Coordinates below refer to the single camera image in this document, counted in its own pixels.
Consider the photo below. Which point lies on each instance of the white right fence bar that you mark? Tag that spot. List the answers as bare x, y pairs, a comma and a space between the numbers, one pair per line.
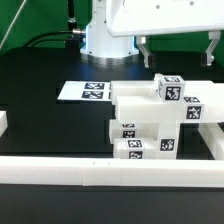
213, 136

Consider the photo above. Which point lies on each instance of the white chair seat part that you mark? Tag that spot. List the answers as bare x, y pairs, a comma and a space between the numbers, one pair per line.
167, 141

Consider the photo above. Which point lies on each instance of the white diagonal rod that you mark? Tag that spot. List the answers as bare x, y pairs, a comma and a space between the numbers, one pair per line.
11, 25

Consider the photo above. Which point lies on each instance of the black cable connector post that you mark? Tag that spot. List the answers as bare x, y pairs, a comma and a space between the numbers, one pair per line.
76, 36

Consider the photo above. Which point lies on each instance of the white front fence bar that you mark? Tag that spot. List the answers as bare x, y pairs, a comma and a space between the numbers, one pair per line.
111, 172

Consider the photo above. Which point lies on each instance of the white cube marker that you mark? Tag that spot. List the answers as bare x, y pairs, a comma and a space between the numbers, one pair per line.
170, 88

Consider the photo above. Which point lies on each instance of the white chair back frame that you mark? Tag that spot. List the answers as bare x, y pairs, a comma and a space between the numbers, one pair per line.
138, 102

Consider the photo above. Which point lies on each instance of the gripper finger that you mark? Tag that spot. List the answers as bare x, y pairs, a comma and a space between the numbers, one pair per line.
207, 57
147, 54

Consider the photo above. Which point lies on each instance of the white fence bar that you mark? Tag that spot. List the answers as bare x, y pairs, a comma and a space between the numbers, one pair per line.
213, 136
111, 172

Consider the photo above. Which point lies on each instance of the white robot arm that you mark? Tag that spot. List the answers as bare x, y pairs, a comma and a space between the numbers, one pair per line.
101, 47

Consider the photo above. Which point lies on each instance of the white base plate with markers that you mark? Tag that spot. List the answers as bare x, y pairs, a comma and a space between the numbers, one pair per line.
85, 91

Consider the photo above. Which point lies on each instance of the white left fence block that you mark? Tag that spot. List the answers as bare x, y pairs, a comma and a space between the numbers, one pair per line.
3, 122

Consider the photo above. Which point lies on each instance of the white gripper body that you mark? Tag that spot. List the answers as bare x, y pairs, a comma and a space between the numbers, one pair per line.
157, 17

